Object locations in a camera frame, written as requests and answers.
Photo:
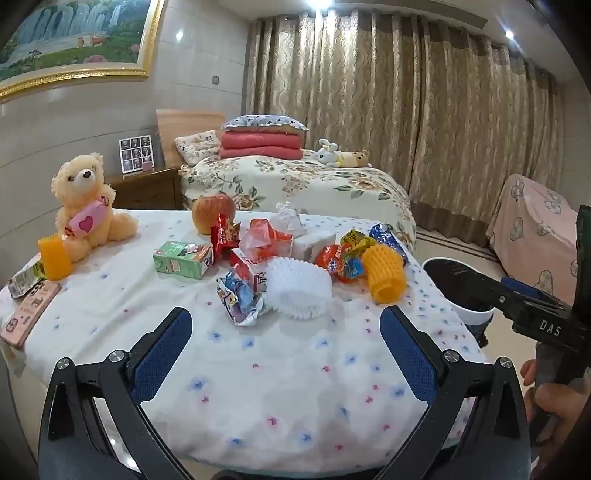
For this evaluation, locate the clear plastic bag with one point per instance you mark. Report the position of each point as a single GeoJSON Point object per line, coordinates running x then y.
{"type": "Point", "coordinates": [288, 219]}

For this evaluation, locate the yellow green packet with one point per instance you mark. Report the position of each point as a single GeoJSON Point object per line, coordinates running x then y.
{"type": "Point", "coordinates": [353, 240]}

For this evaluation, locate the photo collage frame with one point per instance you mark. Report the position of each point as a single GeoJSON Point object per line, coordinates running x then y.
{"type": "Point", "coordinates": [134, 152]}

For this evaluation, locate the white foam fruit net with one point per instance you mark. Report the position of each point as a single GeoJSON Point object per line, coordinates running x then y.
{"type": "Point", "coordinates": [295, 281]}

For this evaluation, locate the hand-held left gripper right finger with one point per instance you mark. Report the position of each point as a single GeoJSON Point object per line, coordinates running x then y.
{"type": "Point", "coordinates": [408, 355]}

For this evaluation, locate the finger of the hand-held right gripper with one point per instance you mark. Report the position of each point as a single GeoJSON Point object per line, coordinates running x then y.
{"type": "Point", "coordinates": [466, 281]}
{"type": "Point", "coordinates": [524, 286]}

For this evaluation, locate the green juice carton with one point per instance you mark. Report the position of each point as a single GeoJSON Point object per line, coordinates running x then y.
{"type": "Point", "coordinates": [180, 261]}

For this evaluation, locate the orange snack packet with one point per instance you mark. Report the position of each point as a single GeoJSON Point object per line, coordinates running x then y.
{"type": "Point", "coordinates": [330, 261]}

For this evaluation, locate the wooden nightstand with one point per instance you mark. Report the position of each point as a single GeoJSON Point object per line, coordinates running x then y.
{"type": "Point", "coordinates": [147, 187]}

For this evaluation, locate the silver packet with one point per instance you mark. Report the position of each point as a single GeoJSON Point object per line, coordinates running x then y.
{"type": "Point", "coordinates": [25, 279]}

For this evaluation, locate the polka dot pillow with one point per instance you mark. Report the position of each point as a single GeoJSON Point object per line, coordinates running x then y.
{"type": "Point", "coordinates": [263, 122]}

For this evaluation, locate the beige patterned curtain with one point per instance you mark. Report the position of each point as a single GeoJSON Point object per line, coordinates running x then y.
{"type": "Point", "coordinates": [392, 92]}

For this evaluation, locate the white tissue pack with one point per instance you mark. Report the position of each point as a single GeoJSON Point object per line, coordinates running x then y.
{"type": "Point", "coordinates": [311, 244]}

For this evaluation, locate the large yellow foam net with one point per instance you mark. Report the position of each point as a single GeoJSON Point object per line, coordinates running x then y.
{"type": "Point", "coordinates": [385, 274]}

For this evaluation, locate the wooden headboard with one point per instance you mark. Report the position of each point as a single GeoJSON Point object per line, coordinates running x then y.
{"type": "Point", "coordinates": [184, 122]}

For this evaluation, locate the person's right hand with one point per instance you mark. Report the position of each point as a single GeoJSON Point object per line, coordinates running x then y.
{"type": "Point", "coordinates": [563, 415]}

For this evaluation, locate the red apple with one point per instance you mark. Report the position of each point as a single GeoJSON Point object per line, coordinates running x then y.
{"type": "Point", "coordinates": [207, 212]}

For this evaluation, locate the red snack wrapper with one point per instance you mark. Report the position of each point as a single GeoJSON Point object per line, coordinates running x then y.
{"type": "Point", "coordinates": [220, 240]}

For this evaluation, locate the small orange foam net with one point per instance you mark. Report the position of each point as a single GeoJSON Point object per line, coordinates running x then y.
{"type": "Point", "coordinates": [55, 258]}

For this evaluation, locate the pink heart print cloth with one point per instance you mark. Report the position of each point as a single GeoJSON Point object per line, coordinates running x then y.
{"type": "Point", "coordinates": [531, 217]}

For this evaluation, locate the red folded quilt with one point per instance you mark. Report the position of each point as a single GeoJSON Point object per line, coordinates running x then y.
{"type": "Point", "coordinates": [258, 141]}

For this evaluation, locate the white bin with black bag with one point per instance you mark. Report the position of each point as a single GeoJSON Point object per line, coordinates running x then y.
{"type": "Point", "coordinates": [457, 286]}

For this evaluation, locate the cream printed pillow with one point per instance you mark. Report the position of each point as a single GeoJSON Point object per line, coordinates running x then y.
{"type": "Point", "coordinates": [196, 145]}

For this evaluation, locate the white flower print blanket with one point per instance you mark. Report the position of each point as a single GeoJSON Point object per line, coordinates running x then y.
{"type": "Point", "coordinates": [277, 360]}

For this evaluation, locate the beige teddy bear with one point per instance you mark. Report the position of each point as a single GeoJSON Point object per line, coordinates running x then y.
{"type": "Point", "coordinates": [83, 184]}

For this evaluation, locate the bed with floral cover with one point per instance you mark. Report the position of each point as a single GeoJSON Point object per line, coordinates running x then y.
{"type": "Point", "coordinates": [300, 184]}

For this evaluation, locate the silver blue wrapper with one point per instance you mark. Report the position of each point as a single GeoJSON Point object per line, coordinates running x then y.
{"type": "Point", "coordinates": [240, 300]}

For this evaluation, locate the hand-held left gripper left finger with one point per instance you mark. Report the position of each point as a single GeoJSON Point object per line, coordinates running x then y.
{"type": "Point", "coordinates": [161, 350]}

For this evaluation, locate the white bunny plush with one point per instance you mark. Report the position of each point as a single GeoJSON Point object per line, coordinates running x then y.
{"type": "Point", "coordinates": [328, 157]}

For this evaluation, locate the gold framed landscape painting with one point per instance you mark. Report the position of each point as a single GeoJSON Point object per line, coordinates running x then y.
{"type": "Point", "coordinates": [69, 32]}

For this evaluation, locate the orange white plastic bag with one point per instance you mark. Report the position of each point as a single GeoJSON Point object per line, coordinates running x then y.
{"type": "Point", "coordinates": [261, 235]}

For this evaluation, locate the red paper box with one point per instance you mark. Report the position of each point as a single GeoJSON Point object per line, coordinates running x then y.
{"type": "Point", "coordinates": [244, 267]}

